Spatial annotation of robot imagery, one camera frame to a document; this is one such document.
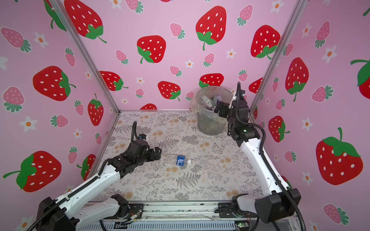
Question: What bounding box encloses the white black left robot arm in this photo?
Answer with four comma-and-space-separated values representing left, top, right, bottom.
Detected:
29, 147, 161, 231

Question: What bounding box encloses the translucent plastic bin liner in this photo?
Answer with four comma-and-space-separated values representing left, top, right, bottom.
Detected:
190, 86, 233, 123

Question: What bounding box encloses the grey wire mesh bin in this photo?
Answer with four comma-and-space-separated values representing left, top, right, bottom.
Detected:
196, 86, 235, 136

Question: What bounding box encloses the crushed clear bottle white cap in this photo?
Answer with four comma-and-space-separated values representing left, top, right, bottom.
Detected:
212, 94, 222, 104

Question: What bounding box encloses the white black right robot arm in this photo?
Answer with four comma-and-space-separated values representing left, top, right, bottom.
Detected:
214, 100, 306, 231

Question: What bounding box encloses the clear bottle blue label white cap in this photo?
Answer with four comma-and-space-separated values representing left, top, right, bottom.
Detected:
164, 154, 193, 167

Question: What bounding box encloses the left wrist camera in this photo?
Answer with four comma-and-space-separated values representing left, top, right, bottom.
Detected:
128, 134, 150, 157

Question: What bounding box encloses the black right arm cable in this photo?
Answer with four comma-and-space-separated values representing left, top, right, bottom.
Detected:
235, 82, 307, 231

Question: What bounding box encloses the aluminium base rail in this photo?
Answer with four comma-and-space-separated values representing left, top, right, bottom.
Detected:
62, 200, 301, 231

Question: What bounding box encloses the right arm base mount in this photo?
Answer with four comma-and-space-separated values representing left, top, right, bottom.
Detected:
214, 193, 258, 218

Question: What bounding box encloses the aluminium left corner post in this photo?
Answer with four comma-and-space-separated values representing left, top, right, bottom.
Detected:
50, 0, 120, 115

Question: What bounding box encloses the aluminium corner post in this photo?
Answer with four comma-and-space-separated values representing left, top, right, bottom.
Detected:
249, 0, 309, 113
50, 0, 120, 115

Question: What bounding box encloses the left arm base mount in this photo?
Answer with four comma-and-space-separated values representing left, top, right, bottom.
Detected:
105, 194, 144, 221

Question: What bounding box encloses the clear square bottle green label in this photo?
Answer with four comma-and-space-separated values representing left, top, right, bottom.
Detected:
201, 95, 213, 107

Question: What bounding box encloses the aluminium right corner post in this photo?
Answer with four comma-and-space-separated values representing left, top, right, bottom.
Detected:
249, 0, 309, 113

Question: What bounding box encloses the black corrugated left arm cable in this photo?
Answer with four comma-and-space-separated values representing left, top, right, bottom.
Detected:
25, 120, 139, 231

